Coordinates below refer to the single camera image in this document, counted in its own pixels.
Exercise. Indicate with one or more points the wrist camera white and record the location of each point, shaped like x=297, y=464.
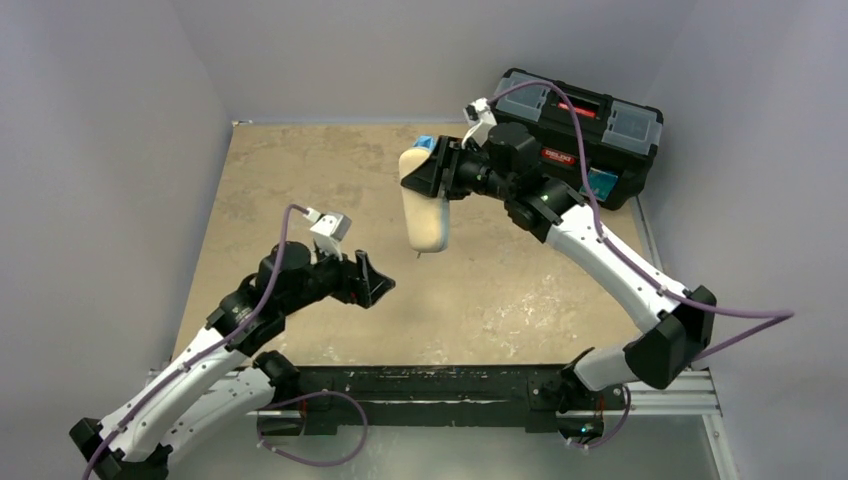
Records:
x=328, y=232
x=480, y=120

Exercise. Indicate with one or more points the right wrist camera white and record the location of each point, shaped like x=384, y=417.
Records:
x=480, y=120

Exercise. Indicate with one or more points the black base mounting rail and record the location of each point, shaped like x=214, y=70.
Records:
x=534, y=398

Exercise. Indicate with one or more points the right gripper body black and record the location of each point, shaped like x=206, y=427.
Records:
x=451, y=168

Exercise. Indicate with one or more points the white glasses case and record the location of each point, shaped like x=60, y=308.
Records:
x=427, y=219

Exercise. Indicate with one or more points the light blue folding umbrella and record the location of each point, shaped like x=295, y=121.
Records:
x=426, y=142

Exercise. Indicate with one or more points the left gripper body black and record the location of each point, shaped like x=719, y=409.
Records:
x=361, y=279

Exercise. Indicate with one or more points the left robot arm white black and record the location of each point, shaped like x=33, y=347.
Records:
x=225, y=371

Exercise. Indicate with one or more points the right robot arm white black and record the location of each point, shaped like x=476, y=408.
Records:
x=509, y=167

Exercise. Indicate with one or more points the black toolbox with clear lids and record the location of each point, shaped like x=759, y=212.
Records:
x=620, y=138

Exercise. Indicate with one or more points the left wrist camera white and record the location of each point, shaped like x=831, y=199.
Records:
x=328, y=232

